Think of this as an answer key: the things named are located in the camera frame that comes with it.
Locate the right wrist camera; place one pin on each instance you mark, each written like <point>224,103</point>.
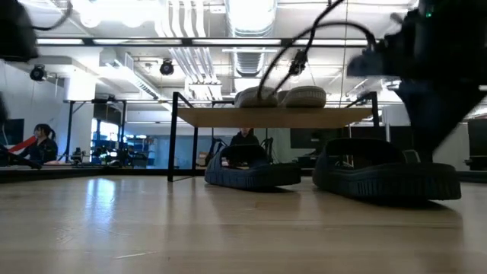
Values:
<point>429,15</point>

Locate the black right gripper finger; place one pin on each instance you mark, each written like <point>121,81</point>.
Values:
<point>452,106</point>
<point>418,114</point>

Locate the light grey slide sandal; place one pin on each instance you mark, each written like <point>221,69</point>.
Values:
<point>306,97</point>
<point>251,99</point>

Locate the black ceiling spotlight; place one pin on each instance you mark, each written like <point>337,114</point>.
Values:
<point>38,72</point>
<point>166,67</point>

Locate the person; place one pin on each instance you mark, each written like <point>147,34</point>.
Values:
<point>244,137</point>
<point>42,148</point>

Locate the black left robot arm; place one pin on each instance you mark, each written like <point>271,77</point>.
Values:
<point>15,30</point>

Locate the black slide sandal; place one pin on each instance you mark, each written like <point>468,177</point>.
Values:
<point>251,177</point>
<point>388,182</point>

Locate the black metal rack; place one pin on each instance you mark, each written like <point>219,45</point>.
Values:
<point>95,101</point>

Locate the wooden shelf with black frame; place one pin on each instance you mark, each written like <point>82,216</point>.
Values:
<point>266,117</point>

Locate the dark wall monitor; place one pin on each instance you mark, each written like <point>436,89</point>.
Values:
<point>13,131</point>

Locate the silver ventilation duct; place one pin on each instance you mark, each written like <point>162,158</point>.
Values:
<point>249,23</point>

